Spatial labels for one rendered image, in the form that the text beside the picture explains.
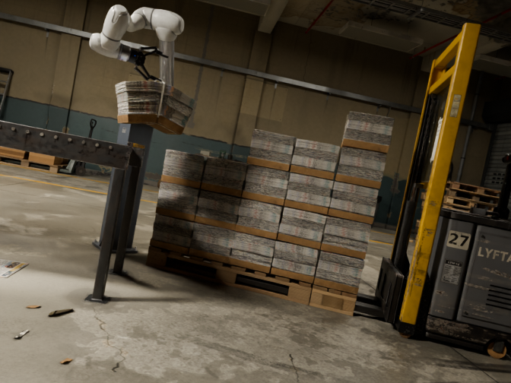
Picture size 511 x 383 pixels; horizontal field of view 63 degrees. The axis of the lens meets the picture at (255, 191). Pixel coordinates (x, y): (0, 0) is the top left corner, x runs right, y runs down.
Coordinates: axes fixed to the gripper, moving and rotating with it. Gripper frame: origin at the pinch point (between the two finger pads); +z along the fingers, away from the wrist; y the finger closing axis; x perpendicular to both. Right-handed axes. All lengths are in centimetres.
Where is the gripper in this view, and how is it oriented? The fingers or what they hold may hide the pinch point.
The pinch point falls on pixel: (163, 68)
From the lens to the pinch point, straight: 261.6
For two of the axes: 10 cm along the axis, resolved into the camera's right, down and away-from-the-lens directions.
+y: -2.7, 9.6, 0.4
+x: 4.7, 1.7, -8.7
